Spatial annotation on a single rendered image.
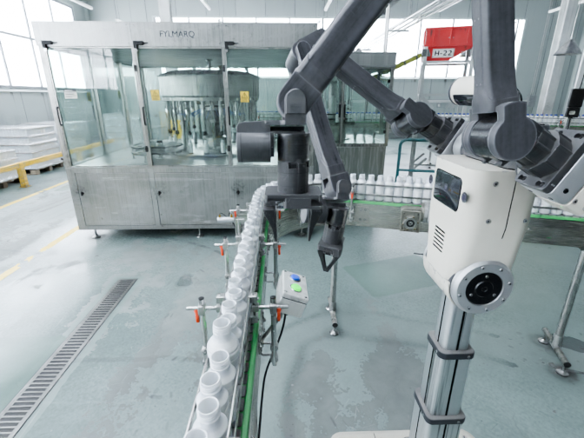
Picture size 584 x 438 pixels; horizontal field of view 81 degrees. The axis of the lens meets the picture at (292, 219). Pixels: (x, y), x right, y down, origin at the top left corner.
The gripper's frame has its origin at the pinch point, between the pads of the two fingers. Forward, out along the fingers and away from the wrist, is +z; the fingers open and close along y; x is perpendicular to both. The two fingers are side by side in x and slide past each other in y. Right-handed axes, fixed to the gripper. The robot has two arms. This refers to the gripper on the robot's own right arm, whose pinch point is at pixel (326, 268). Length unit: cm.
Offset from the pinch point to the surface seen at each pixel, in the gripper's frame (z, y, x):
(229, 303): 5.4, 21.5, -20.5
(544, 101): -117, -992, 387
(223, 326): 3.0, 33.0, -16.8
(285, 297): 8.5, 7.5, -9.3
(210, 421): 5, 53, -9
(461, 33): -183, -630, 97
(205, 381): 5.7, 45.5, -14.3
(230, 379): 7.9, 41.3, -10.9
